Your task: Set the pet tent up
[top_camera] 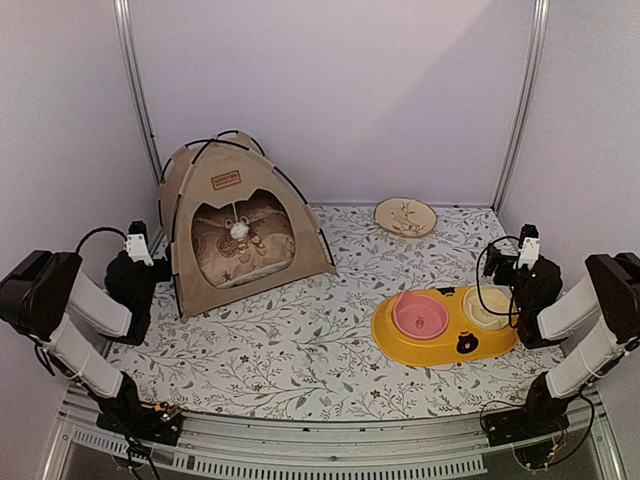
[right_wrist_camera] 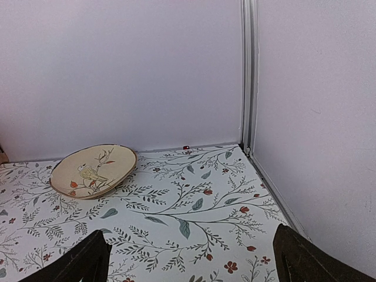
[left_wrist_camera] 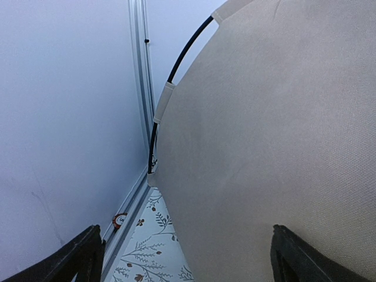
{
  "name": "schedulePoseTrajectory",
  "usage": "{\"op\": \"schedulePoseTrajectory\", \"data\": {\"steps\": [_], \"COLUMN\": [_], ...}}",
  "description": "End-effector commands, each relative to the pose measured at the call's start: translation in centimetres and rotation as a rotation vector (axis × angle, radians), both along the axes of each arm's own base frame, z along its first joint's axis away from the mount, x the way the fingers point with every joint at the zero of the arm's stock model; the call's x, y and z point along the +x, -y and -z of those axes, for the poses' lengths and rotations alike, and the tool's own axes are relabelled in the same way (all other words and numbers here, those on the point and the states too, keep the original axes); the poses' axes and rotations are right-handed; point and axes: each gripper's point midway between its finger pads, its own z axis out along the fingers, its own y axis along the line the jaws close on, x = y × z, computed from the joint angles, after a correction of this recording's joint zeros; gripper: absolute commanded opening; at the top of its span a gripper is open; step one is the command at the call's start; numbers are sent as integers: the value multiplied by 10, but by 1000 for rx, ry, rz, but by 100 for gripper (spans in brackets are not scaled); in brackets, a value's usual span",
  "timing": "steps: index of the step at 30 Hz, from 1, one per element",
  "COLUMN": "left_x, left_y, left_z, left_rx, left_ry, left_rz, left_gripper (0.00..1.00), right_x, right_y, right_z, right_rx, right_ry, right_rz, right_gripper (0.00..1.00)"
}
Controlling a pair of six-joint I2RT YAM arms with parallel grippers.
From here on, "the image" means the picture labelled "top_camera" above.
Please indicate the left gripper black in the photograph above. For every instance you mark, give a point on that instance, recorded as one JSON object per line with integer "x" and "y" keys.
{"x": 165, "y": 272}

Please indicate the right aluminium frame post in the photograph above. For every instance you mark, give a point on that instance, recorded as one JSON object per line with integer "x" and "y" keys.
{"x": 532, "y": 65}

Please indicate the white pompom toy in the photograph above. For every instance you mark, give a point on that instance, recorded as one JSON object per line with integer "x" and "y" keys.
{"x": 239, "y": 230}

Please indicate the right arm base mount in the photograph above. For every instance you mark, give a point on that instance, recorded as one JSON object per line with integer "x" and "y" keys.
{"x": 540, "y": 415}

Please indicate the yellow double bowl holder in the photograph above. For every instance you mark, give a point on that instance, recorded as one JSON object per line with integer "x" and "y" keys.
{"x": 460, "y": 342}

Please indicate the left aluminium frame post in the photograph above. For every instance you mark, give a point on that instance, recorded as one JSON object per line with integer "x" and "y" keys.
{"x": 125, "y": 33}

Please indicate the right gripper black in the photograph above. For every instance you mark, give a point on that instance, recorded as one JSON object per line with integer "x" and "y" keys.
{"x": 494, "y": 259}

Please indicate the aluminium frame post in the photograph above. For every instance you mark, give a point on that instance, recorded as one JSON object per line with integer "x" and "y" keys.
{"x": 532, "y": 65}
{"x": 125, "y": 33}

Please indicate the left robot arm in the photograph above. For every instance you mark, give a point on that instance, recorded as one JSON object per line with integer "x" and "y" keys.
{"x": 43, "y": 295}

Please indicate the white and brown pillow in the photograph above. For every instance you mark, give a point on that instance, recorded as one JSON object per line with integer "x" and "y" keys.
{"x": 269, "y": 247}

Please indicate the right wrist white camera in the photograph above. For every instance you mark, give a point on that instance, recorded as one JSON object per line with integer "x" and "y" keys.
{"x": 529, "y": 247}

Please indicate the floral table mat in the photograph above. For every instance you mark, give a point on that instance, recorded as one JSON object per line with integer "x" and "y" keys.
{"x": 304, "y": 351}

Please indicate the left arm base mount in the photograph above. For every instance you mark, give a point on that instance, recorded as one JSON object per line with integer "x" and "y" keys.
{"x": 126, "y": 414}

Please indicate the black flexible tent pole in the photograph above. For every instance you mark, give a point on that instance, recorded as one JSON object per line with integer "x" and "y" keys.
{"x": 233, "y": 135}

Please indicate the beige fabric pet tent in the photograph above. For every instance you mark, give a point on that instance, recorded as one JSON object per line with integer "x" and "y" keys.
{"x": 230, "y": 172}

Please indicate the pale yellow pet bowl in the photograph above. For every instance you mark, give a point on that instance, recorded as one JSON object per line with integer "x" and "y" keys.
{"x": 486, "y": 307}

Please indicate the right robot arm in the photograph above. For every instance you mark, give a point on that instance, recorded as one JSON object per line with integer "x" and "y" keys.
{"x": 547, "y": 317}

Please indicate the beige bird-print plate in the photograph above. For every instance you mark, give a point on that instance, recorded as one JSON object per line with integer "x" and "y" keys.
{"x": 405, "y": 217}

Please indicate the metal base rail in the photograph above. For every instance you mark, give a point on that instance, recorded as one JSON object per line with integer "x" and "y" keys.
{"x": 225, "y": 447}

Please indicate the pink round pet bowl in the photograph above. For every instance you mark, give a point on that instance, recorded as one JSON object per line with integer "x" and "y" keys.
{"x": 420, "y": 317}

